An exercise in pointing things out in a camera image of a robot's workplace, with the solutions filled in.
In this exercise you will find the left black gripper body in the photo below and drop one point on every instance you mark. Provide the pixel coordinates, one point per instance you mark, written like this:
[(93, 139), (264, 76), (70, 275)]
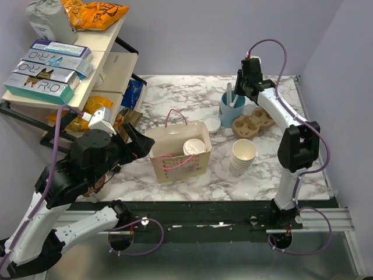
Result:
[(119, 154)]

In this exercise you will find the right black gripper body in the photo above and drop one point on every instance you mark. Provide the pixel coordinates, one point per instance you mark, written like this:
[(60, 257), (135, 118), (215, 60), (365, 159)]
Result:
[(240, 83)]

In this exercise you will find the white sachet stick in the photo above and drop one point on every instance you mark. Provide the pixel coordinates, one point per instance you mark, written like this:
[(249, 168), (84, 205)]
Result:
[(232, 104), (229, 95)]

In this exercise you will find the brown pink paper bag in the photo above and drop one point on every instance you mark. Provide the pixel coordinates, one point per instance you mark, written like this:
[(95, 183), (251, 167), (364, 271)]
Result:
[(170, 162)]

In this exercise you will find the white plastic cup lid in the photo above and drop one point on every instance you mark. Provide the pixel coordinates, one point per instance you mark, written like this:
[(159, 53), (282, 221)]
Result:
[(193, 147)]

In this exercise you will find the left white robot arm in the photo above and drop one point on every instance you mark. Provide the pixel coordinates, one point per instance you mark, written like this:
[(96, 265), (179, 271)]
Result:
[(37, 245)]

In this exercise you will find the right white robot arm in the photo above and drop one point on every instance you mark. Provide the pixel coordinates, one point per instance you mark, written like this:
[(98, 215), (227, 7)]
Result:
[(299, 146)]

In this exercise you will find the grey coffee bag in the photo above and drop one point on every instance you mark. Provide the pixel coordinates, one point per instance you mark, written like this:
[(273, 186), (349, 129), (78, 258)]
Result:
[(50, 21)]

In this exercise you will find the brown snack bag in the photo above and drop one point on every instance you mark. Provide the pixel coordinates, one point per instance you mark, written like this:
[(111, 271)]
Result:
[(126, 115)]

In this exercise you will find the light blue utensil cup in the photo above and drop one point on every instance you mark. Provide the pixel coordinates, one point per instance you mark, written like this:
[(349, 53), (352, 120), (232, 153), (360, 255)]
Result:
[(228, 114)]

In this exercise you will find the stack of cardboard carriers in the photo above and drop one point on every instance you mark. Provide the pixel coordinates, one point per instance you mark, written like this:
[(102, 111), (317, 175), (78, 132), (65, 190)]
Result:
[(248, 126)]

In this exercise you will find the orange snack bag lower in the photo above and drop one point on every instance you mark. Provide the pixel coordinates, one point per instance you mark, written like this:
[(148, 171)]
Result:
[(78, 124)]

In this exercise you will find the orange snack bag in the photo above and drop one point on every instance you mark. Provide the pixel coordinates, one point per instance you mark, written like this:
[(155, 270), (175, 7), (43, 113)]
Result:
[(78, 124), (94, 15)]

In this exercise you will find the white lid stack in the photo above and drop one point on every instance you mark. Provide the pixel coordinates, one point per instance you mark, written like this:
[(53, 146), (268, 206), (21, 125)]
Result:
[(212, 123)]

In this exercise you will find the black beige shelf rack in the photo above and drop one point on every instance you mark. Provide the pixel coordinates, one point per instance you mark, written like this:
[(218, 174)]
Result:
[(114, 61)]

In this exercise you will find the blue snack bag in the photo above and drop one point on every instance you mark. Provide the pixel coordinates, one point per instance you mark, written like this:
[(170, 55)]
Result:
[(132, 94)]

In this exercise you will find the stack of paper cups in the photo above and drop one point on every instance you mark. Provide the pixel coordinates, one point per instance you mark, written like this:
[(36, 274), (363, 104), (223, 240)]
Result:
[(243, 155)]

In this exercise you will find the teal R&O box front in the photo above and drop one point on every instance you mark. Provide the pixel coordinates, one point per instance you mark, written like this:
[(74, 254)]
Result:
[(39, 89)]

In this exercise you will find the silver R&O box middle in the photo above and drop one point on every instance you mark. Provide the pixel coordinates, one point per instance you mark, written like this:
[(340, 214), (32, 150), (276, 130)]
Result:
[(51, 73)]

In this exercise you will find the silver r&o box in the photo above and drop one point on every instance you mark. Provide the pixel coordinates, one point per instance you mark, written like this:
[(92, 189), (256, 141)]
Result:
[(51, 73), (79, 65)]

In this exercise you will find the silver R&O box upper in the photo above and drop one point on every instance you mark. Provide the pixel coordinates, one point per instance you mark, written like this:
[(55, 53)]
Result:
[(79, 65)]

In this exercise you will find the purple white box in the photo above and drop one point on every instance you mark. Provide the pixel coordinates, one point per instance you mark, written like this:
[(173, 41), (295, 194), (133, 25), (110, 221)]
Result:
[(63, 48)]

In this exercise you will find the orange snack bag top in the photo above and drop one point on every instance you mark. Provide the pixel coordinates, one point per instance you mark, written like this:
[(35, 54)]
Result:
[(94, 15)]

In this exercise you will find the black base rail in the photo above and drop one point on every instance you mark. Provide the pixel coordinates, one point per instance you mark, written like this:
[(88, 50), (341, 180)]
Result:
[(209, 221)]

